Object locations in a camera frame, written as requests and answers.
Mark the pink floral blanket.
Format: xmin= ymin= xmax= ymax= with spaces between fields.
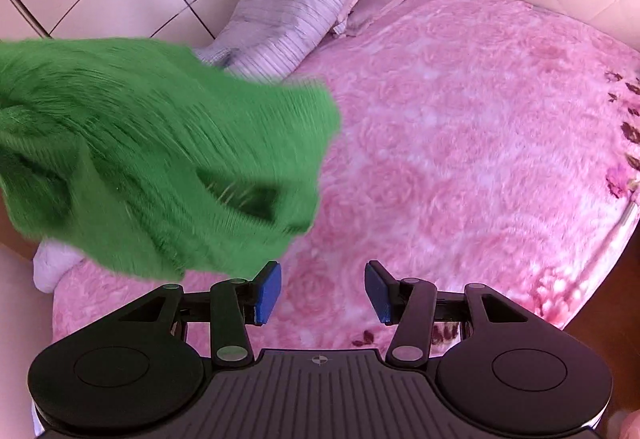
xmin=51 ymin=0 xmax=640 ymax=356

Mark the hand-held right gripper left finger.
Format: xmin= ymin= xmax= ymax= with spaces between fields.
xmin=107 ymin=261 xmax=283 ymax=368

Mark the green knitted sweater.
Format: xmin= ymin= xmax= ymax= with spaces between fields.
xmin=0 ymin=38 xmax=343 ymax=281

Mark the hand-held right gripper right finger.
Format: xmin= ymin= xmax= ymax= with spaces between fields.
xmin=364 ymin=260 xmax=544 ymax=368

